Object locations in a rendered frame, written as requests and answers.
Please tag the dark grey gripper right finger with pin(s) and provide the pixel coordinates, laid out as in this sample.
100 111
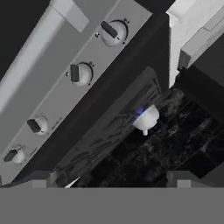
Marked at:
172 179

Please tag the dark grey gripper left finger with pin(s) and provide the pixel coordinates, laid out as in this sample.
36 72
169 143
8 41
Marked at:
51 180

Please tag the white stove knob black grip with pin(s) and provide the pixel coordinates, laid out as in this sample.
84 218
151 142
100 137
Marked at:
81 73
115 33
15 154
38 125

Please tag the grey stove with black hob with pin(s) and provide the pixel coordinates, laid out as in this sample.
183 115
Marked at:
96 96

